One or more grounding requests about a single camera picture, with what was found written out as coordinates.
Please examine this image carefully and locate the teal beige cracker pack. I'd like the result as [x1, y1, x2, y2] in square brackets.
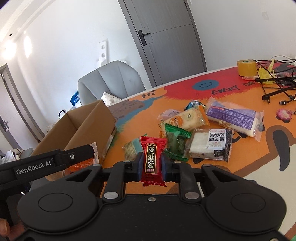
[122, 137, 143, 161]

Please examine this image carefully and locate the orange beige cake pack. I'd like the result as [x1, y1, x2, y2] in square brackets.
[159, 105, 210, 132]

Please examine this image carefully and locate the red candy pack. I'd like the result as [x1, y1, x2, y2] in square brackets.
[140, 136, 167, 187]

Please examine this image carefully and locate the black cables tangle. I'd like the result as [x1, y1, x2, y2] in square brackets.
[254, 59, 296, 106]

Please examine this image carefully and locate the small blue green snack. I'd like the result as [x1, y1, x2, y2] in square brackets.
[184, 100, 206, 110]

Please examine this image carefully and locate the green wrapped snack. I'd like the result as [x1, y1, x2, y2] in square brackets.
[164, 123, 192, 162]

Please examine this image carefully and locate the white panel with holes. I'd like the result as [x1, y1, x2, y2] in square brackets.
[96, 39, 108, 68]

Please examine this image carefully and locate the pink purple snack pack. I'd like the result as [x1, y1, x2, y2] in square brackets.
[157, 109, 182, 121]

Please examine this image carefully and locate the purple white long snack pack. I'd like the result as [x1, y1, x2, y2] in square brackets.
[205, 97, 264, 142]

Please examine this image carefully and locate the yellow tape roll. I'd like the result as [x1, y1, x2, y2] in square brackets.
[237, 60, 257, 77]

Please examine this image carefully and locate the red orange snack pack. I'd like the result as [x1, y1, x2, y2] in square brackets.
[64, 142, 99, 176]

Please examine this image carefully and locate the pink fluffy keychain charm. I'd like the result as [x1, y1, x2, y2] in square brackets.
[276, 109, 292, 123]

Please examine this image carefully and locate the person's left hand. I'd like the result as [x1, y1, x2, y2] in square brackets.
[0, 218, 10, 237]

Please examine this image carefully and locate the colourful cat table mat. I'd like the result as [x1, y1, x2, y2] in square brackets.
[99, 60, 296, 235]

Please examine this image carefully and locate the grey upholstered chair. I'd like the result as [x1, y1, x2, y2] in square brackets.
[77, 61, 145, 105]

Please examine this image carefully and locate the grey door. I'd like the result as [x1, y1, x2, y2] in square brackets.
[119, 0, 207, 87]

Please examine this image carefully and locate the white dotted cushion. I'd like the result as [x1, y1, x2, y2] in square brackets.
[101, 92, 121, 106]

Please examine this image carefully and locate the blue plastic bag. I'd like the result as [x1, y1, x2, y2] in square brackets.
[70, 91, 79, 106]

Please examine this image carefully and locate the black white rice cake pack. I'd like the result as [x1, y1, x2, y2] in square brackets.
[185, 128, 233, 162]

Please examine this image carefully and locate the brown cardboard box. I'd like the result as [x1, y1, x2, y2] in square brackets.
[31, 99, 117, 181]

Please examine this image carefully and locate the yellow plastic bag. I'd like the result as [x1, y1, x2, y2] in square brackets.
[257, 59, 275, 80]

